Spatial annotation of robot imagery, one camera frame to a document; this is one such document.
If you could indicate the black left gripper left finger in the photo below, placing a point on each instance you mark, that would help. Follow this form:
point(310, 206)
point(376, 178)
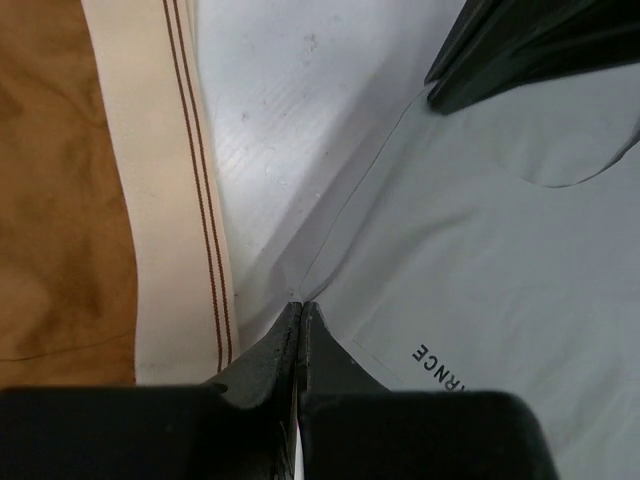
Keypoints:
point(248, 430)

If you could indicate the brown underwear cream waistband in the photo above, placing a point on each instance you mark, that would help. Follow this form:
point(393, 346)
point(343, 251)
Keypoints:
point(114, 264)

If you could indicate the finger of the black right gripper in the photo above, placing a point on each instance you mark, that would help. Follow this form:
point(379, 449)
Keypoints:
point(585, 36)
point(486, 29)

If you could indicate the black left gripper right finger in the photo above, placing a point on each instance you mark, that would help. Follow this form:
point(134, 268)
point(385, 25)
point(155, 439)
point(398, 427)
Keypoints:
point(343, 412)

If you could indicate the grey underwear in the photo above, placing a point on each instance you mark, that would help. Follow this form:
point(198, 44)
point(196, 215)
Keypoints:
point(493, 248)

